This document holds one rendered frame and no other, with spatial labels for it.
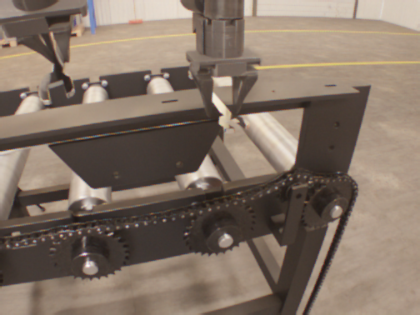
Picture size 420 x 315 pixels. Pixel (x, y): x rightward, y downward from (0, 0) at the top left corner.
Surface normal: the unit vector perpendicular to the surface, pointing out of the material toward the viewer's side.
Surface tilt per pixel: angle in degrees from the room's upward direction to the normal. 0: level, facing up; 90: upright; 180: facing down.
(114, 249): 90
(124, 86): 90
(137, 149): 90
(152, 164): 90
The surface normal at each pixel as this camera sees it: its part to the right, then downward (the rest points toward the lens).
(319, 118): 0.29, 0.53
